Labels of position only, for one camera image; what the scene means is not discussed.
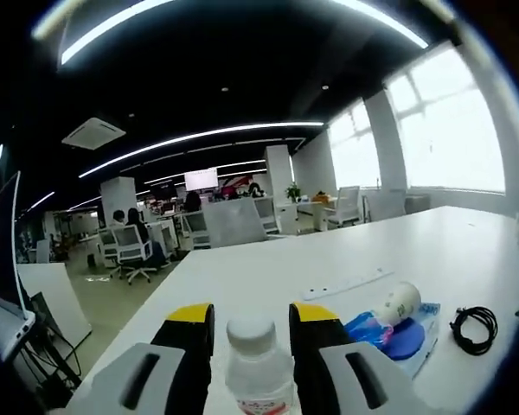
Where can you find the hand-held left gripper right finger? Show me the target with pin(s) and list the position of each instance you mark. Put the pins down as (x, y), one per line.
(324, 372)

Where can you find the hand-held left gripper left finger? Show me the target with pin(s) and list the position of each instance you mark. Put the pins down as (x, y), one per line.
(155, 372)

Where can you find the blue plastic tissue pack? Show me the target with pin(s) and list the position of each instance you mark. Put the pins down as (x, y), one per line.
(365, 330)

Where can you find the clear plastic water bottle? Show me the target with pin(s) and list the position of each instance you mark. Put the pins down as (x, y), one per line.
(259, 372)

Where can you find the wipes pack blue lid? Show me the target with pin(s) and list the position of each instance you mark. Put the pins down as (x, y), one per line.
(408, 341)

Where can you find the white paper cup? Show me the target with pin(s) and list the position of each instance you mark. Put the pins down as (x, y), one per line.
(400, 300)

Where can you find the white power strip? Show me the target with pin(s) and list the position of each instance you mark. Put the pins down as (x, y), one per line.
(350, 283)

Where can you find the white table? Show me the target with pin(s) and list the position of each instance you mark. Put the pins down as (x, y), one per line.
(328, 255)

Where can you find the white leaning board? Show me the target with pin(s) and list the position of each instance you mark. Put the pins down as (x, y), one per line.
(52, 298)

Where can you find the white mesh office chair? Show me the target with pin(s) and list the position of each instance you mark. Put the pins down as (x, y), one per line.
(130, 246)

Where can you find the translucent white chair back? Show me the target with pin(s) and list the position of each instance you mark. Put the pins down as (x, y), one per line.
(235, 225)

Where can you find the green potted plant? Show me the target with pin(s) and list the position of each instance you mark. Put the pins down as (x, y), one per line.
(293, 191)

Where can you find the narrow window with blinds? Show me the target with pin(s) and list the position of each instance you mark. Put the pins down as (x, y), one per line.
(354, 151)

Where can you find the long curved ceiling light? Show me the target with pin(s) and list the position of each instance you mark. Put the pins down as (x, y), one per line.
(207, 134)

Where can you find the ceiling air conditioner vent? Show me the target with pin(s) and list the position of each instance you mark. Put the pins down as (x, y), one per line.
(93, 133)

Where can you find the large bright window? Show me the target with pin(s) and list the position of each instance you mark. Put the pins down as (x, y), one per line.
(454, 129)

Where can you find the bright overhead ceiling light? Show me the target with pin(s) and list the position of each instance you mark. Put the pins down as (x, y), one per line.
(385, 19)

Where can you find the white wall screen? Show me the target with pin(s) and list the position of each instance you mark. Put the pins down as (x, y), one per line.
(201, 179)

